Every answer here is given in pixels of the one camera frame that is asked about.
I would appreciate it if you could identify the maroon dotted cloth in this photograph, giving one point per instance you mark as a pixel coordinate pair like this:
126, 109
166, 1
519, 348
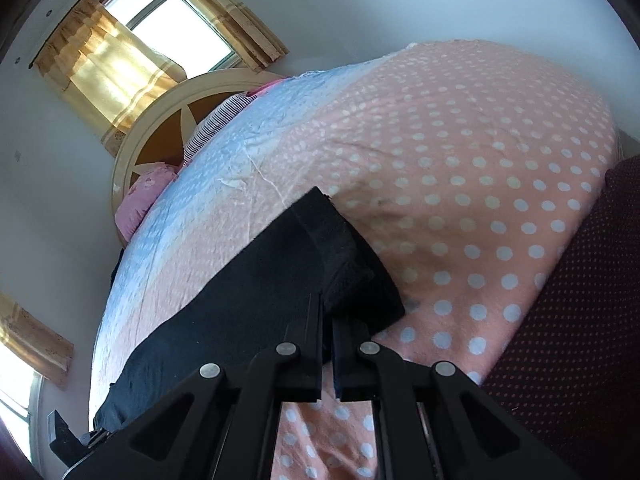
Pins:
575, 335

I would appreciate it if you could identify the pink cloth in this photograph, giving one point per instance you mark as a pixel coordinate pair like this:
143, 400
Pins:
267, 87

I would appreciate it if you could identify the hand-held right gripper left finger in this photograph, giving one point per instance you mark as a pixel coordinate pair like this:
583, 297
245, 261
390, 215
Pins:
312, 360

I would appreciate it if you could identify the cream wooden headboard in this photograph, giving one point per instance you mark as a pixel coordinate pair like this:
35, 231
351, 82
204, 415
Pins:
150, 135

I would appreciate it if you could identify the yellow curtain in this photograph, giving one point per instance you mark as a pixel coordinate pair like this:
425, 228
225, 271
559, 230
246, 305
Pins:
100, 70
35, 340
235, 20

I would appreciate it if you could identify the pink pillow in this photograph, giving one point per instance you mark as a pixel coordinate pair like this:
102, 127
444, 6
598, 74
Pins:
140, 200

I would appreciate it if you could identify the black pants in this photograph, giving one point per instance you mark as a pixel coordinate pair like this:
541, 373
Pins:
225, 320

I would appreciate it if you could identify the striped pillow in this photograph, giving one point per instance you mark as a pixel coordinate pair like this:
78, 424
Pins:
215, 122

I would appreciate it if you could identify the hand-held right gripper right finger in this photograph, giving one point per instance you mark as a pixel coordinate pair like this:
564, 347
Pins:
342, 360

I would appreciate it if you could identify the window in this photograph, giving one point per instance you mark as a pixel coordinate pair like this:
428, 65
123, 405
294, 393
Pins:
150, 5
15, 385

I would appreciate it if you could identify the polka dot bed sheet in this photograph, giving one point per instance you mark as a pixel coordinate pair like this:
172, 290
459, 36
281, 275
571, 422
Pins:
450, 185

